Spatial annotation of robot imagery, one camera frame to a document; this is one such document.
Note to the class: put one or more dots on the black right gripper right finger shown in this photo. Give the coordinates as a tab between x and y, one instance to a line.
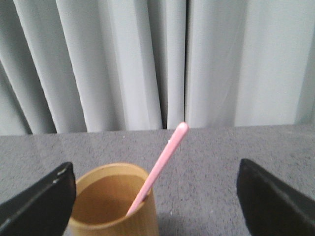
270	206

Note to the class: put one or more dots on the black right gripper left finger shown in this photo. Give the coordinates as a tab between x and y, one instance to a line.
44	209

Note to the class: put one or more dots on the pink chopstick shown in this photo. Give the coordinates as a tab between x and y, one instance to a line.
171	146

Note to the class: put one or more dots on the grey pleated curtain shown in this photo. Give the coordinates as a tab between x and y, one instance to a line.
99	65

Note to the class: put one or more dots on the bamboo wooden cup holder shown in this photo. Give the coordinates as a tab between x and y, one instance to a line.
104	195

